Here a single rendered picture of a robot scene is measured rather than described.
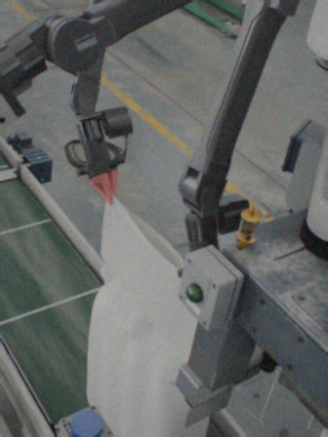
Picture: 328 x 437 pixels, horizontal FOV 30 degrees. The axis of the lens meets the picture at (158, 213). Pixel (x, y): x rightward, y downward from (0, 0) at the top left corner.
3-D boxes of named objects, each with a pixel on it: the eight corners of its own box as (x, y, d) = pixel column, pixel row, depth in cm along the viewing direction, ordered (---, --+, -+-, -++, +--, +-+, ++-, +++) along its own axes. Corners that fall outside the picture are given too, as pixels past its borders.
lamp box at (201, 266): (177, 297, 92) (186, 252, 86) (200, 289, 94) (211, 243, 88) (207, 332, 87) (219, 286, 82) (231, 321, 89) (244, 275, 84)
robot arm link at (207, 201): (180, 175, 116) (201, 189, 109) (231, 163, 121) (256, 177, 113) (182, 231, 121) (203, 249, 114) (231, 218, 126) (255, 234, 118)
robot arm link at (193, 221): (179, 210, 118) (191, 214, 112) (210, 202, 120) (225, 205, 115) (184, 244, 119) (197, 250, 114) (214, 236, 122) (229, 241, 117)
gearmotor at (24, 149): (-4, 155, 291) (-5, 128, 282) (25, 149, 298) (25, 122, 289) (22, 189, 272) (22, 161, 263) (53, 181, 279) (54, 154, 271)
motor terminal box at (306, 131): (275, 181, 131) (288, 133, 124) (292, 162, 139) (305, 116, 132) (312, 196, 128) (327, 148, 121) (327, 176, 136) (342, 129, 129)
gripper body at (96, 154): (127, 164, 145) (117, 134, 145) (88, 173, 140) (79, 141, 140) (115, 171, 150) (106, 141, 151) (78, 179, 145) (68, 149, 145)
